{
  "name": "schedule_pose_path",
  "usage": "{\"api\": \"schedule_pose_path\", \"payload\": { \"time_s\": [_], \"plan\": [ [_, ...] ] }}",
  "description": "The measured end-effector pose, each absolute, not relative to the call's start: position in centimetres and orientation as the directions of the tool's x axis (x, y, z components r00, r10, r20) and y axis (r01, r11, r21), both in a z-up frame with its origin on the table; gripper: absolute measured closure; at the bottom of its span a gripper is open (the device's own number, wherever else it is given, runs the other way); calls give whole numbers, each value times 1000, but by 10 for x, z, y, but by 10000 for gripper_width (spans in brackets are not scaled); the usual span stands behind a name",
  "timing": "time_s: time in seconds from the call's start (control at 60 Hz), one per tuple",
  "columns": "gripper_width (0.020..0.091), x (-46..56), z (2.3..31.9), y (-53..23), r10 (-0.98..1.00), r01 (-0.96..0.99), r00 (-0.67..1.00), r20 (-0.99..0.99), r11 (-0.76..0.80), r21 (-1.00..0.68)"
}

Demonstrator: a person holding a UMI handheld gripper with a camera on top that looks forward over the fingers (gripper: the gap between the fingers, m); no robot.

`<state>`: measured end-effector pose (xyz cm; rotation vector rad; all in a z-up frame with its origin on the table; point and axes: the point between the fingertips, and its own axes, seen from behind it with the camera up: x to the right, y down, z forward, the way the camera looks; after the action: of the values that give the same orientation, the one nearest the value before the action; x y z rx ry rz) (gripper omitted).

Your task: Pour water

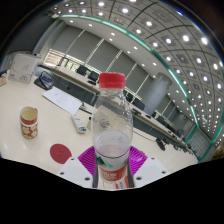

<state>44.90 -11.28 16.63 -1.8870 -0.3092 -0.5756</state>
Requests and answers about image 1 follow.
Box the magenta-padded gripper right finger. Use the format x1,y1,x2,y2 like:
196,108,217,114
127,145,168,189

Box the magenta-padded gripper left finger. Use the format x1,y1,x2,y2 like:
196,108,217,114
56,145,98,189

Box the clear red-capped water bottle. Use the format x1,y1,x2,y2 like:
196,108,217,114
91,72,134,191

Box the flat round red coaster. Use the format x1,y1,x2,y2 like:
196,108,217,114
49,143,73,165

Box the red floral mug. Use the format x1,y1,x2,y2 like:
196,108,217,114
19,106,39,140

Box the white paper sheets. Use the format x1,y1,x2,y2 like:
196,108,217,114
41,86,83,115

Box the curved conference desk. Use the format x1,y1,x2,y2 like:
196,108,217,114
49,64,198,158

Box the row of black office chairs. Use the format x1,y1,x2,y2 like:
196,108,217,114
75,64,188,141

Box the white cardboard box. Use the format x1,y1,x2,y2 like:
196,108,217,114
8,53,41,84

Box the ceiling lights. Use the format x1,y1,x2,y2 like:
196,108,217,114
49,0,224,149

